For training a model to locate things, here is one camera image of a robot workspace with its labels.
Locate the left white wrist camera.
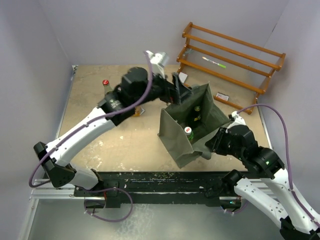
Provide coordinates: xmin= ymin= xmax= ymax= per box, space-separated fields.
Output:
xmin=146 ymin=50 xmax=170 ymax=78

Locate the blue white beverage carton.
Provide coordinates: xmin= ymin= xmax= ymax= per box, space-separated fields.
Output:
xmin=132 ymin=105 xmax=145 ymax=117

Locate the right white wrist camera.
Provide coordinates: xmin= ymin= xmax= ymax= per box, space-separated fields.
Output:
xmin=227 ymin=111 xmax=247 ymax=129

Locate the glass cola bottle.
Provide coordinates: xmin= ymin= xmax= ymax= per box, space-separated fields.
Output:
xmin=102 ymin=79 xmax=113 ymax=95

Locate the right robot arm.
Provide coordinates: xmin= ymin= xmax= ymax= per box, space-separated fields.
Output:
xmin=205 ymin=125 xmax=320 ymax=240

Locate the wooden shelf rack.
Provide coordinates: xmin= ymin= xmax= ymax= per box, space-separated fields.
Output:
xmin=176 ymin=22 xmax=286 ymax=110

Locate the green canvas bag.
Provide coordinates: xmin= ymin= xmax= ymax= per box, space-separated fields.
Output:
xmin=158 ymin=83 xmax=230 ymax=169

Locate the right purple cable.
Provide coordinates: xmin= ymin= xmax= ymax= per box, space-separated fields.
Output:
xmin=222 ymin=103 xmax=320 ymax=227

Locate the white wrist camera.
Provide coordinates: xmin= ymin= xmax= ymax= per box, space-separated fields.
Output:
xmin=146 ymin=50 xmax=170 ymax=78
xmin=227 ymin=111 xmax=247 ymax=129

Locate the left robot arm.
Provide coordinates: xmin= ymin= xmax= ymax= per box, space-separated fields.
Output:
xmin=33 ymin=67 xmax=192 ymax=196

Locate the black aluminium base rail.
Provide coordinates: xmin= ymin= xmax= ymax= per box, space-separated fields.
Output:
xmin=29 ymin=171 xmax=287 ymax=208

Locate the small red white packet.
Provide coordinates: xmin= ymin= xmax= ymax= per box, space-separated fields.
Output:
xmin=216 ymin=92 xmax=229 ymax=101

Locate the green marker pen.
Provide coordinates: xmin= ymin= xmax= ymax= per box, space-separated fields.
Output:
xmin=202 ymin=56 xmax=227 ymax=69

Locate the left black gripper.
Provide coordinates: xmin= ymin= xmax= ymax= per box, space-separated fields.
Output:
xmin=133 ymin=68 xmax=194 ymax=108

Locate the green bottle white cap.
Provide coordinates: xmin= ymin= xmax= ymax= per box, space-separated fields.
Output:
xmin=184 ymin=126 xmax=194 ymax=142

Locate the dark green glass bottle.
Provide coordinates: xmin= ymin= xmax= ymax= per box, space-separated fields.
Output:
xmin=187 ymin=105 xmax=201 ymax=129

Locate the white card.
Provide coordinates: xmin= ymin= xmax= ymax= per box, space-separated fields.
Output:
xmin=178 ymin=72 xmax=188 ymax=83

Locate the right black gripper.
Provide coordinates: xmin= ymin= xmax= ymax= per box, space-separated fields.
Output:
xmin=204 ymin=126 xmax=245 ymax=160

